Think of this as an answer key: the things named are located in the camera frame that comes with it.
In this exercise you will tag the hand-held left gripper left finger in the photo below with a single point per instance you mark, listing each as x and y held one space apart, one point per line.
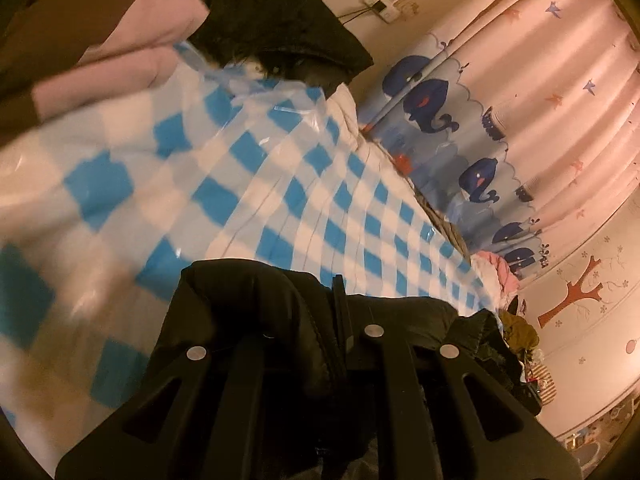
240 385

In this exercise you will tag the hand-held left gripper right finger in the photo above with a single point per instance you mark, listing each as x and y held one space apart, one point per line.
380 385

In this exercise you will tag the black puffer jacket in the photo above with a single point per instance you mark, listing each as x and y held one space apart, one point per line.
250 295

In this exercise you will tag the brown crumpled cloth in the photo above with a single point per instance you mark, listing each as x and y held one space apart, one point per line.
520 332

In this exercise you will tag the red striped cloth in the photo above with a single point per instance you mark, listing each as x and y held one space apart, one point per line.
542 385

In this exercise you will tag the pink cloth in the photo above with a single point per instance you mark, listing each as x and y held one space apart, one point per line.
495 270

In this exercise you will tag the blue white checkered bed cover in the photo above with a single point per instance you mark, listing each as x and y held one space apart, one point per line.
250 170

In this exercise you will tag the white cloth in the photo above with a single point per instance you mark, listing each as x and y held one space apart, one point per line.
347 115

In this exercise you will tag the whale print curtain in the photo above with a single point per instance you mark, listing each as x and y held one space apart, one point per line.
525 85

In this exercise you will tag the dark hooded jacket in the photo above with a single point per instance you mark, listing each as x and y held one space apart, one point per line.
280 15

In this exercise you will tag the pink brown folded blanket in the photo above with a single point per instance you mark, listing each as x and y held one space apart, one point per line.
100 25

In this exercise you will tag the white wall socket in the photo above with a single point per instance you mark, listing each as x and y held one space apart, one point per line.
384 6

